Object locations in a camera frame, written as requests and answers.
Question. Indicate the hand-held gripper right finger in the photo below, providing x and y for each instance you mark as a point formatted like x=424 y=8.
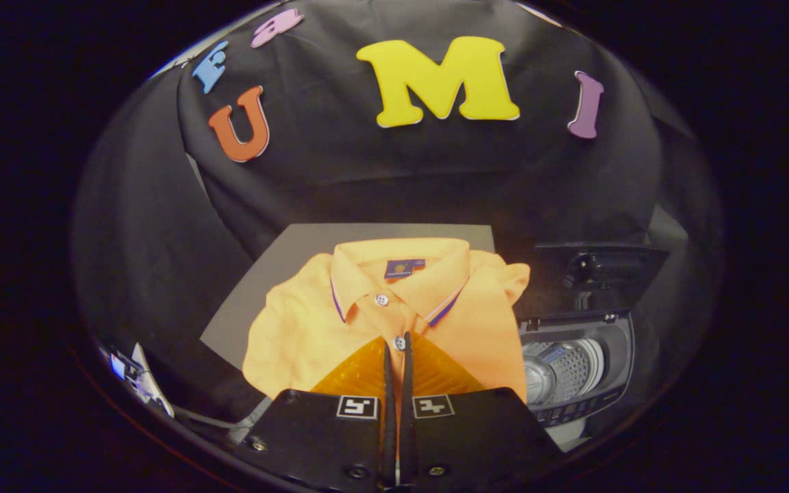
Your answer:
x=470 y=438

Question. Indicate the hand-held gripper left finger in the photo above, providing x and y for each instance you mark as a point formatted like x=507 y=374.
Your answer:
x=319 y=438

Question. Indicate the orange polo shirt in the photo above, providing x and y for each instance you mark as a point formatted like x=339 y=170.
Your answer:
x=298 y=329

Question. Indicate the grey washing machine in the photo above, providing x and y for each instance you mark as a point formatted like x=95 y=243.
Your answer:
x=600 y=356

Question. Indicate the dark washing machine lid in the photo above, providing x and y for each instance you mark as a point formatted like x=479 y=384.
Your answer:
x=614 y=267

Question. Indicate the grey cabinet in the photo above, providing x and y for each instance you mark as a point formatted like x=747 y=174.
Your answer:
x=278 y=267

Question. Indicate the white and blue equipment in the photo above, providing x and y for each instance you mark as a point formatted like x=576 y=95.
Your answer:
x=141 y=376

